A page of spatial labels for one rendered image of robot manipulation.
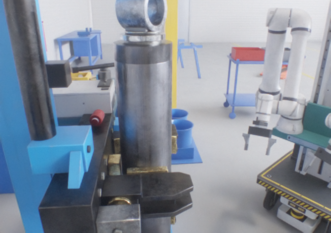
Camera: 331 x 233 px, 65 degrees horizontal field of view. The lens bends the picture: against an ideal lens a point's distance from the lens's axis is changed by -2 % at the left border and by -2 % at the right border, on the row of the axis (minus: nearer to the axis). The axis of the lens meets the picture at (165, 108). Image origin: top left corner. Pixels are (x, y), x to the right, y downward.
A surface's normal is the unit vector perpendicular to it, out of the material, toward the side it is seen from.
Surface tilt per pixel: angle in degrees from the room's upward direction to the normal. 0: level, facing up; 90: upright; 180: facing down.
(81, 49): 90
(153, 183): 0
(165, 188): 0
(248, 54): 90
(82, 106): 90
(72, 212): 90
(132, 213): 0
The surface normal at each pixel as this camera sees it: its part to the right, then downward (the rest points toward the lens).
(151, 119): 0.32, 0.35
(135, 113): -0.26, 0.36
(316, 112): -0.76, 0.24
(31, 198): 0.10, 0.37
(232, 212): 0.00, -0.93
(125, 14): -0.50, 0.54
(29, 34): 0.63, 0.29
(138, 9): -0.51, 0.27
